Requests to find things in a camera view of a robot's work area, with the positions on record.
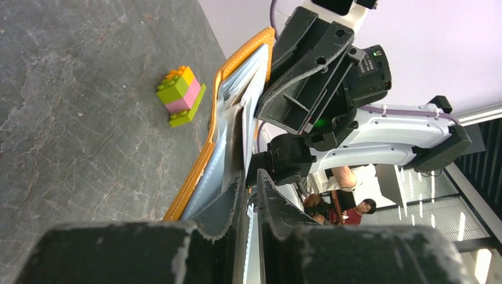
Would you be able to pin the person forearm in background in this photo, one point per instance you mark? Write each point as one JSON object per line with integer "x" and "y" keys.
{"x": 343, "y": 179}

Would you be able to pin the pink and green brick stack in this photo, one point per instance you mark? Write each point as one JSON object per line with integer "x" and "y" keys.
{"x": 181, "y": 93}

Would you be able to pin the yellow leather card holder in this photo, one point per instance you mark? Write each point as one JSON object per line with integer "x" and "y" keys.
{"x": 225, "y": 156}

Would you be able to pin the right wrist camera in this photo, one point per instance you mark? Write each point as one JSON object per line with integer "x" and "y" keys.
{"x": 350, "y": 13}

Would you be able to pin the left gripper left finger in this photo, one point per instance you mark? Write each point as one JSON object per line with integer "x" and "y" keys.
{"x": 207, "y": 248}

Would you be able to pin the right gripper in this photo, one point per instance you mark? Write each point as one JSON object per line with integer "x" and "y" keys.
{"x": 310, "y": 62}

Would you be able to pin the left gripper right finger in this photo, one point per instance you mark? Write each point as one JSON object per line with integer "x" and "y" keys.
{"x": 296, "y": 249}

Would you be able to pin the person in red shirt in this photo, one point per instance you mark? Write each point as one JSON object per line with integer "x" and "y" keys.
{"x": 319, "y": 210}

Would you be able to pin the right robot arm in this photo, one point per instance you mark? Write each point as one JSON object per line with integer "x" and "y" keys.
{"x": 423, "y": 138}

